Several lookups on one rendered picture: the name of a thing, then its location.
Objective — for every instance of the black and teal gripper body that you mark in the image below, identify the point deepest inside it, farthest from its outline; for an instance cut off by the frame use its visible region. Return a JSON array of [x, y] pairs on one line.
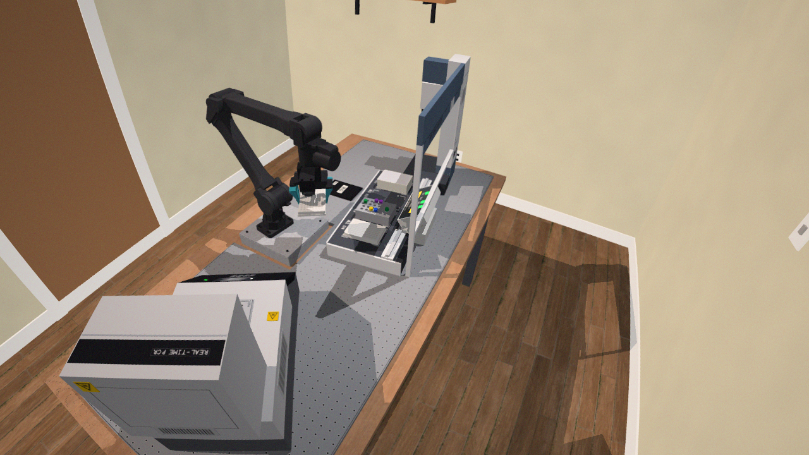
[[324, 184]]

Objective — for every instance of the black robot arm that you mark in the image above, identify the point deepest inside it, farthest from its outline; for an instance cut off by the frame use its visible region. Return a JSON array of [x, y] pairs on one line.
[[299, 127]]

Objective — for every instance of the black flat rectangular pad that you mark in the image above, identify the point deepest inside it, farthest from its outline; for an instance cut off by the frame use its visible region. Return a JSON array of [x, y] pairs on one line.
[[345, 190]]

